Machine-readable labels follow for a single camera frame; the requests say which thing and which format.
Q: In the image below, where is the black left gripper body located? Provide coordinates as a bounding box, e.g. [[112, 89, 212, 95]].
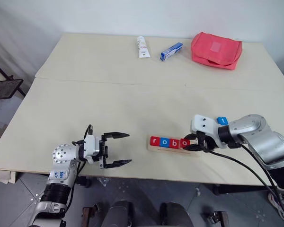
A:
[[99, 133, 109, 169]]

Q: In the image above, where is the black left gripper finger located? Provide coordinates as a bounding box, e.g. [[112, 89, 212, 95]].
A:
[[103, 159, 133, 169], [103, 131, 131, 140]]

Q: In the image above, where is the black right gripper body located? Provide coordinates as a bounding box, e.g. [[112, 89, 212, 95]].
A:
[[195, 131, 219, 153]]

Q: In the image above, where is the red letter b block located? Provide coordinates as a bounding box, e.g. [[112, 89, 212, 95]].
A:
[[168, 137, 181, 148]]

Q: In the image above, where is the wooden letter tile holder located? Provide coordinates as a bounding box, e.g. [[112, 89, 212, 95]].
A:
[[147, 136, 202, 157]]

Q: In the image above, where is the black table caster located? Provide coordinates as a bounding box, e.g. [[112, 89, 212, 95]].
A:
[[75, 175, 90, 188]]

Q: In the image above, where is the dark rounded shape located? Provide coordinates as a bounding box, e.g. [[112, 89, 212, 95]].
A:
[[101, 200, 135, 227]]

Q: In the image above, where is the blue and white carton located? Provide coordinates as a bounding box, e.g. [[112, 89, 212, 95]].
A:
[[159, 42, 184, 62]]

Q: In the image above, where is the pink fabric zipper pouch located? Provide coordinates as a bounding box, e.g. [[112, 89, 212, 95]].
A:
[[191, 32, 243, 71]]

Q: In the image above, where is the white squeeze tube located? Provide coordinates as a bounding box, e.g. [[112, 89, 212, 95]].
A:
[[135, 35, 152, 60]]

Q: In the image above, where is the white and red sneaker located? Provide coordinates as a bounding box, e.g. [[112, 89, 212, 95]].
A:
[[267, 191, 284, 224]]

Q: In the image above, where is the black stand with flat panel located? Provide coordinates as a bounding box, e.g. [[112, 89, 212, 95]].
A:
[[0, 54, 27, 101]]

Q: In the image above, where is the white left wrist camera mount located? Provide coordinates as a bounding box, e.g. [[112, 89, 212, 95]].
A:
[[83, 134, 101, 164]]

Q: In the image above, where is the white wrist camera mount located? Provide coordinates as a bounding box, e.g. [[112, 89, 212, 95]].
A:
[[83, 134, 101, 164], [190, 114, 228, 149]]

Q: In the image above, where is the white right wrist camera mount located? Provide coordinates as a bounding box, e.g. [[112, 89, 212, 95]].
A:
[[190, 114, 228, 149]]

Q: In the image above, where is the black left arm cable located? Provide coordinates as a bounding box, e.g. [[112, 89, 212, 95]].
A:
[[71, 124, 94, 145]]

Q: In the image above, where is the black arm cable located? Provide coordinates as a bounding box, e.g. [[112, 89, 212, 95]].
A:
[[71, 124, 94, 145], [239, 143, 284, 199], [204, 150, 284, 224]]

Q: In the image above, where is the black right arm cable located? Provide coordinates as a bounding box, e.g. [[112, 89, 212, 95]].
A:
[[204, 150, 284, 224], [239, 143, 284, 199]]

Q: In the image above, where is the black table frame bar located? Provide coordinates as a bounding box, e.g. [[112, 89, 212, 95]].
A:
[[212, 184, 277, 196]]

